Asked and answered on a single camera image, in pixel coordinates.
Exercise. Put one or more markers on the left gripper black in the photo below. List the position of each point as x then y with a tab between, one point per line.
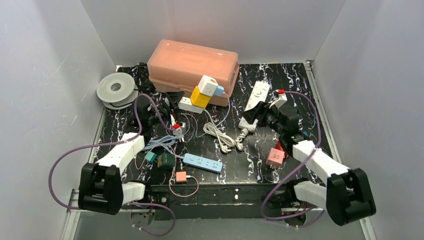
162	112

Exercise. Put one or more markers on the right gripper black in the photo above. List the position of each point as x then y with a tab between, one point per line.
260	110

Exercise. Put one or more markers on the white usb charging hub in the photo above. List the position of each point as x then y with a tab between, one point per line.
186	105

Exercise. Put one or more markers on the pink plug adapter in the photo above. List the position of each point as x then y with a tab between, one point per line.
275	158

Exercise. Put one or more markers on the white long power strip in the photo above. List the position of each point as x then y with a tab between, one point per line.
259	93

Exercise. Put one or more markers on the yellow cube socket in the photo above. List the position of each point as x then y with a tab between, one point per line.
198	99

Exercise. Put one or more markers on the teal plug adapter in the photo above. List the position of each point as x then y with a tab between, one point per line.
150	157

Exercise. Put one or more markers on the dark green cube charger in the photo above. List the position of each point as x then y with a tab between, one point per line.
166	161

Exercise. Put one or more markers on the pink translucent plastic storage box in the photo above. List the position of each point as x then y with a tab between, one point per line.
176	66

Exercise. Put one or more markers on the light blue power strip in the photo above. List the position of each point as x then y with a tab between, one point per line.
202	163

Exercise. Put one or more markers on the white cube charger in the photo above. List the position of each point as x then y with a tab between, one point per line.
207	85

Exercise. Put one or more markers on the small pink usb charger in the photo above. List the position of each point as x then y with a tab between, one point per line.
181	177

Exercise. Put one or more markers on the red cube socket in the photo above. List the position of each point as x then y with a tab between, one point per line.
279	147

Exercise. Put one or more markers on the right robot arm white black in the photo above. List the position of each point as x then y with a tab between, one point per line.
346	194

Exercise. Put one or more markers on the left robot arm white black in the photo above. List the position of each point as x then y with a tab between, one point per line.
101	188

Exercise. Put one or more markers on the grey filament spool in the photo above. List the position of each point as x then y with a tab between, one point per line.
117	90

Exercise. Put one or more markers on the small light blue charger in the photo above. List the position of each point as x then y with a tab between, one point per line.
219	91

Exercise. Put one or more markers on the aluminium frame rail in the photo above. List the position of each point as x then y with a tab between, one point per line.
73	201

